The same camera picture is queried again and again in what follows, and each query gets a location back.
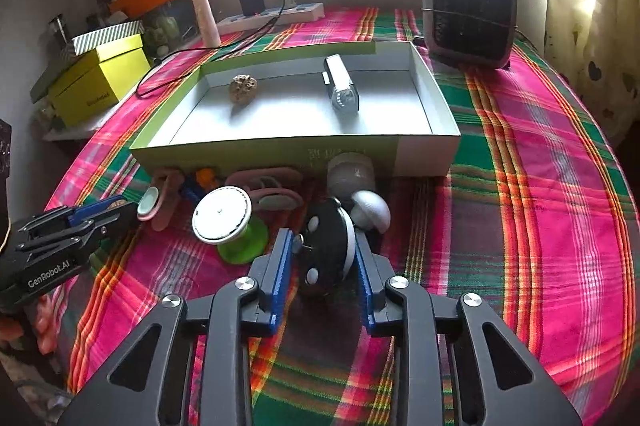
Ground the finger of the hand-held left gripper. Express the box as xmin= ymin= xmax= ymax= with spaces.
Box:
xmin=17 ymin=203 xmax=142 ymax=258
xmin=12 ymin=195 xmax=127 ymax=239

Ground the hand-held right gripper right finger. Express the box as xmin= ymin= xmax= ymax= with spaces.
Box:
xmin=352 ymin=238 xmax=583 ymax=426

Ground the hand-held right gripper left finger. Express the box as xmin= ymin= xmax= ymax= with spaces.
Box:
xmin=57 ymin=228 xmax=293 ymax=426

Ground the black round device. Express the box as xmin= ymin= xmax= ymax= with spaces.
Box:
xmin=296 ymin=197 xmax=357 ymax=298

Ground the white mushroom-shaped object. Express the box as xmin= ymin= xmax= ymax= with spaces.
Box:
xmin=348 ymin=190 xmax=392 ymax=232

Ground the green spool with white cap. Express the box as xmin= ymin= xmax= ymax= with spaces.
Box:
xmin=191 ymin=186 xmax=268 ymax=264

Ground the orange blue keychain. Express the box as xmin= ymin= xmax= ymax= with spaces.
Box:
xmin=182 ymin=166 xmax=221 ymax=203

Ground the green white cardboard box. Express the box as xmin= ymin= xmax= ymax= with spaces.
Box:
xmin=129 ymin=40 xmax=462 ymax=179

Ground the small flashlight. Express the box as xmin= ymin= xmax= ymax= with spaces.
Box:
xmin=322 ymin=55 xmax=361 ymax=116

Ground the grey cylindrical object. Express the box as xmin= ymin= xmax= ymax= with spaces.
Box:
xmin=326 ymin=152 xmax=376 ymax=199

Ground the yellow-green box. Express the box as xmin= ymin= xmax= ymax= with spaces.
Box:
xmin=47 ymin=33 xmax=152 ymax=128

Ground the striped box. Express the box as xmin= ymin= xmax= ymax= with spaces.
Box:
xmin=71 ymin=20 xmax=146 ymax=56

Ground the brown walnut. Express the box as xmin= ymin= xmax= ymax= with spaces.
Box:
xmin=229 ymin=75 xmax=258 ymax=105

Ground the pale cream tube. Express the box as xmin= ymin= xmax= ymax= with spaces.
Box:
xmin=192 ymin=0 xmax=222 ymax=48

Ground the white power strip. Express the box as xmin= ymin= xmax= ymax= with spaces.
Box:
xmin=215 ymin=1 xmax=326 ymax=36

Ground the grey space heater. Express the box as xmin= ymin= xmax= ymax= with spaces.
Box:
xmin=421 ymin=0 xmax=518 ymax=69

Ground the floral curtain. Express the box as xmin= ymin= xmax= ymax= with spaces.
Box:
xmin=542 ymin=0 xmax=640 ymax=132

